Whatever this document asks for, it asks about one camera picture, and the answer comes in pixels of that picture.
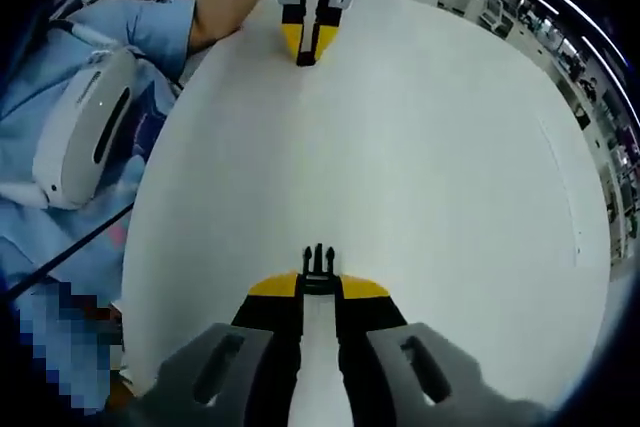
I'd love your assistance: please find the white device strap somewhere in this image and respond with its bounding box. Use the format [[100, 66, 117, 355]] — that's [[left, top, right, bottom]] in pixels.
[[49, 19, 124, 56]]

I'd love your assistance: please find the person in light blue shirt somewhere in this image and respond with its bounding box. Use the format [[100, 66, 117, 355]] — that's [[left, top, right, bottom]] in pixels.
[[0, 0, 199, 328]]

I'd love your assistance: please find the white grey chest device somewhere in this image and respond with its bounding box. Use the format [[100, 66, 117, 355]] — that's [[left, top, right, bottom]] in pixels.
[[32, 49, 139, 211]]

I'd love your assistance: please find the white office chair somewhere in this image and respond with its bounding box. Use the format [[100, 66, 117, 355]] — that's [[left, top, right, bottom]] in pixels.
[[479, 0, 512, 38]]

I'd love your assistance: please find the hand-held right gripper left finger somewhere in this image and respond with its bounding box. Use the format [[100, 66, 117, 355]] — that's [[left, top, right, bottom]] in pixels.
[[124, 270, 305, 427]]

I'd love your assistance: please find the black plastic buckle pronged part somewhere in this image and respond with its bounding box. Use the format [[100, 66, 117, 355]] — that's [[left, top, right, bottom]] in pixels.
[[302, 242, 337, 294]]

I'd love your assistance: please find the black cable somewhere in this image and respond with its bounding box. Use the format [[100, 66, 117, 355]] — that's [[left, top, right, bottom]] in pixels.
[[7, 206, 136, 298]]

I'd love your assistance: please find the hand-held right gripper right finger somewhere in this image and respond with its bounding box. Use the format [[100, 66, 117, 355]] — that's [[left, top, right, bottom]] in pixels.
[[335, 274, 561, 427]]

